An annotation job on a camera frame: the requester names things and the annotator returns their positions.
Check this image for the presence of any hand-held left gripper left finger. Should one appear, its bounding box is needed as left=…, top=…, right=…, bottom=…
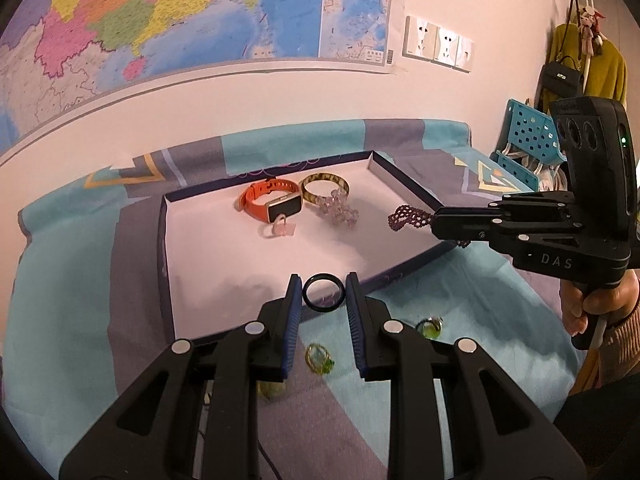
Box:
left=59, top=273, right=303, bottom=480

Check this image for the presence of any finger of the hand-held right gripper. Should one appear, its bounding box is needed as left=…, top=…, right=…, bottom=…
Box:
left=434, top=191, right=584, bottom=224
left=430, top=216, right=583, bottom=257

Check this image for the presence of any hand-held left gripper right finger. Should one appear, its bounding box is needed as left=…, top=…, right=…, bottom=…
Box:
left=345, top=271, right=588, bottom=480

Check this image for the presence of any yellow-green glass ring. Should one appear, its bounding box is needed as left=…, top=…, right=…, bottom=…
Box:
left=306, top=342, right=334, bottom=376

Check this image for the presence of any black ring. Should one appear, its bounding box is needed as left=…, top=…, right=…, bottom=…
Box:
left=302, top=274, right=347, bottom=313

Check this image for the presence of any purple beaded bracelet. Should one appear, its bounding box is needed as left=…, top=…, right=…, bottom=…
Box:
left=387, top=204, right=472, bottom=248

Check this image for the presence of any dark blue cardboard box tray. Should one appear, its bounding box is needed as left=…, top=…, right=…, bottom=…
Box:
left=157, top=150, right=451, bottom=343

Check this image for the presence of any pink translucent ring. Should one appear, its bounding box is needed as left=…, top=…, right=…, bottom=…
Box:
left=259, top=214, right=296, bottom=238

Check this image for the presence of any clear crystal bead bracelet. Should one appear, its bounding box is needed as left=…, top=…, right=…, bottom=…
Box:
left=316, top=187, right=362, bottom=229

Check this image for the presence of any orange smart watch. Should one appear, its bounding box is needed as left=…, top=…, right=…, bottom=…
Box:
left=235, top=177, right=303, bottom=223

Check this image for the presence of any olive patterned bangle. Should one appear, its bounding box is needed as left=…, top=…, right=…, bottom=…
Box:
left=299, top=172, right=350, bottom=208

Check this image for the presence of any person's right hand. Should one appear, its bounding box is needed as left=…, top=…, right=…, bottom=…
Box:
left=559, top=269, right=640, bottom=337

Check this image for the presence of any turquoise plastic storage rack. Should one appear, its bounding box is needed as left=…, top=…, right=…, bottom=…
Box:
left=489, top=98, right=568, bottom=193

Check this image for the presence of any mustard yellow coat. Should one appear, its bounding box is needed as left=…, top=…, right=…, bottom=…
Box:
left=547, top=22, right=628, bottom=108

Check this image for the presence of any black handbag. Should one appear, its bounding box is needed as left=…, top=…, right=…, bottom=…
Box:
left=537, top=0, right=588, bottom=111

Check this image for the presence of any small plush toy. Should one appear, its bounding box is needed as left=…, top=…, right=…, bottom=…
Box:
left=577, top=5, right=606, bottom=56

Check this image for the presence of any turquoise grey printed tablecloth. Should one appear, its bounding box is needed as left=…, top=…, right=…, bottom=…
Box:
left=0, top=119, right=591, bottom=480

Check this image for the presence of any white wall socket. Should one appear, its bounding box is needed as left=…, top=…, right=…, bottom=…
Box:
left=454, top=35, right=473, bottom=73
left=434, top=25, right=460, bottom=67
left=402, top=15, right=438, bottom=61

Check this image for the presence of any colourful wall map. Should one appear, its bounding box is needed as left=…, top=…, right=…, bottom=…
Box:
left=0, top=0, right=396, bottom=143

